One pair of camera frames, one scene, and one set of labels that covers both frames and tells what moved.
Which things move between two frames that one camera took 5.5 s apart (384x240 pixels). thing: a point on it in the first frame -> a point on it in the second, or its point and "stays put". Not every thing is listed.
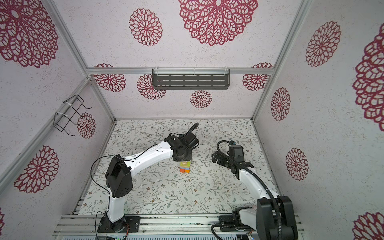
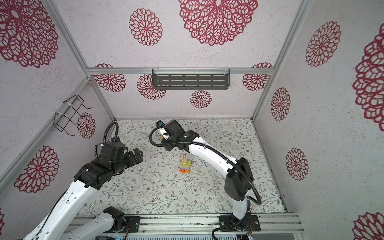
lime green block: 185,164 stays put
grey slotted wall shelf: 190,78 stays put
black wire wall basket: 68,109 stays put
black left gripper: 189,158 -> 133,161
